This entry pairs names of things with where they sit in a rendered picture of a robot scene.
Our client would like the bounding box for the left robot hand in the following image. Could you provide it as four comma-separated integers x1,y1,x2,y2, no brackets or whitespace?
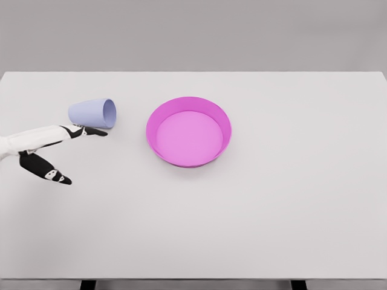
0,124,109,186

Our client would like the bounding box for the pink plate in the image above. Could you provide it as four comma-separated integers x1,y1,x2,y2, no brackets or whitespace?
146,96,233,169

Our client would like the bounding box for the lavender cup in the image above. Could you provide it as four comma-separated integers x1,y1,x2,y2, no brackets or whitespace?
68,98,117,130

